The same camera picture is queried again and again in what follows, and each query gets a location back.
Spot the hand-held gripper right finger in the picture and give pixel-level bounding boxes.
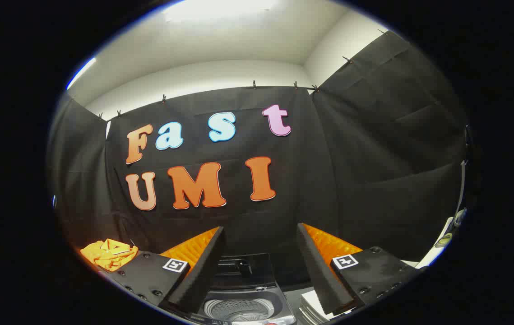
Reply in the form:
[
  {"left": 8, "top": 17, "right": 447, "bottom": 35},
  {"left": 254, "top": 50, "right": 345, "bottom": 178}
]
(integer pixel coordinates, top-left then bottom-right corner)
[{"left": 296, "top": 223, "right": 426, "bottom": 316}]

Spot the grey washing machine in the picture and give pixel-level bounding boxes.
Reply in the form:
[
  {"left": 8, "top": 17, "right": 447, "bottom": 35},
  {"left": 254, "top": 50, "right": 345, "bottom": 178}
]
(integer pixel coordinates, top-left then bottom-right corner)
[{"left": 185, "top": 253, "right": 299, "bottom": 325}]

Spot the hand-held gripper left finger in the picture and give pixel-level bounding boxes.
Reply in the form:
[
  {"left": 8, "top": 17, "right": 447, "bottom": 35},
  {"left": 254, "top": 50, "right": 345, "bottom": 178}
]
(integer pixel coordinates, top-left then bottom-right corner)
[{"left": 106, "top": 226, "right": 227, "bottom": 316}]

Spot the orange polo shirt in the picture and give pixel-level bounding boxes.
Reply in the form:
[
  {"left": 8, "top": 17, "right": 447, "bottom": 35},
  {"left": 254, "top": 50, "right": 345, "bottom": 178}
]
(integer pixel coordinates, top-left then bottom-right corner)
[{"left": 80, "top": 238, "right": 140, "bottom": 273}]

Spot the dark glass washing machine lid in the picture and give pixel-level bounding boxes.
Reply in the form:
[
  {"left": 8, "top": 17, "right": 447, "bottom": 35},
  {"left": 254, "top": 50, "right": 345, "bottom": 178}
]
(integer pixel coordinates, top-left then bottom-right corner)
[{"left": 214, "top": 253, "right": 281, "bottom": 290}]

